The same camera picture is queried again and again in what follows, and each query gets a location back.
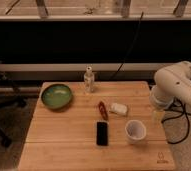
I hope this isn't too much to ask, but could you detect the white paper cup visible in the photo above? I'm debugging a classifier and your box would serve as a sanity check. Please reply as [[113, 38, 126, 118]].
[[125, 120, 147, 144]]

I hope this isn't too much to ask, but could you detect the white baseboard heater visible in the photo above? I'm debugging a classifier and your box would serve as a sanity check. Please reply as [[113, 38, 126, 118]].
[[0, 60, 191, 82]]

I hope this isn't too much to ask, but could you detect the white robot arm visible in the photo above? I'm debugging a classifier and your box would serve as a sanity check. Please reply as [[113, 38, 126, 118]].
[[150, 61, 191, 109]]

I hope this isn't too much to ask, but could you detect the black cable on floor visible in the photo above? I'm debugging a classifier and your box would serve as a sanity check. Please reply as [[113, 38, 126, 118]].
[[161, 98, 191, 145]]

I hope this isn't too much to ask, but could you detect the black smartphone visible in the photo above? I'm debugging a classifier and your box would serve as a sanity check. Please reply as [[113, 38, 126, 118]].
[[96, 122, 108, 146]]

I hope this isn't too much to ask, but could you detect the green ceramic bowl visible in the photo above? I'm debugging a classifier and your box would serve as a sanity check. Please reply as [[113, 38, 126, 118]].
[[41, 84, 73, 110]]

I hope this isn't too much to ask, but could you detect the small clear spray bottle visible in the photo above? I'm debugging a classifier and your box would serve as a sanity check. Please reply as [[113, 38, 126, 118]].
[[84, 67, 95, 93]]

